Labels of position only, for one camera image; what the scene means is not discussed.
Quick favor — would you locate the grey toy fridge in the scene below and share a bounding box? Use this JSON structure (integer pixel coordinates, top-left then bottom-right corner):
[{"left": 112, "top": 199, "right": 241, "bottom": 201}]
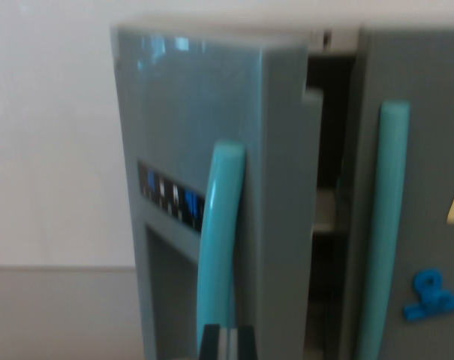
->
[{"left": 110, "top": 24, "right": 325, "bottom": 360}]

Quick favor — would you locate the blue clip magnet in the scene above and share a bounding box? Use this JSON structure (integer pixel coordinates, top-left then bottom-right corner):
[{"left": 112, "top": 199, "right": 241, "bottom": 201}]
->
[{"left": 402, "top": 268, "right": 454, "bottom": 323}]

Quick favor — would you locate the teal curved door handle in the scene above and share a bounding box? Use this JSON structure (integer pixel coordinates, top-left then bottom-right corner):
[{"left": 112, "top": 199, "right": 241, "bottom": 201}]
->
[{"left": 196, "top": 139, "right": 246, "bottom": 360}]

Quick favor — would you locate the grey fridge inner shelf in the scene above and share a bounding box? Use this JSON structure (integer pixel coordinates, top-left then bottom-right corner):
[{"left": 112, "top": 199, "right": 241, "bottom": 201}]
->
[{"left": 311, "top": 188, "right": 348, "bottom": 234}]

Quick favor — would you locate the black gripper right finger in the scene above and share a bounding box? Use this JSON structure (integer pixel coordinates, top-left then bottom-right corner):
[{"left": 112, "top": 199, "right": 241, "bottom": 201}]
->
[{"left": 236, "top": 325, "right": 259, "bottom": 360}]

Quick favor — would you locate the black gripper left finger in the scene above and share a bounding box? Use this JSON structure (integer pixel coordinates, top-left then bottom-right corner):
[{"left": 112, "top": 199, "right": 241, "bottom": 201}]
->
[{"left": 198, "top": 324, "right": 222, "bottom": 360}]

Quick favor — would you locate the black temperature display panel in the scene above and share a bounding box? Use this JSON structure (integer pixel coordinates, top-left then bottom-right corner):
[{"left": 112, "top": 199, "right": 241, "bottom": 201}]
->
[{"left": 137, "top": 160, "right": 206, "bottom": 233}]

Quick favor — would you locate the teal straight door handle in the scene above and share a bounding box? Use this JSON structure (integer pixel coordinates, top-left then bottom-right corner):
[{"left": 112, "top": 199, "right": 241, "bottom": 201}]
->
[{"left": 356, "top": 100, "right": 411, "bottom": 360}]

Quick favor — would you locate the grey toy fridge body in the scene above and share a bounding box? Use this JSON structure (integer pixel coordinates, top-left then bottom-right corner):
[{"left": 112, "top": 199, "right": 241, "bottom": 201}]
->
[{"left": 303, "top": 28, "right": 365, "bottom": 360}]

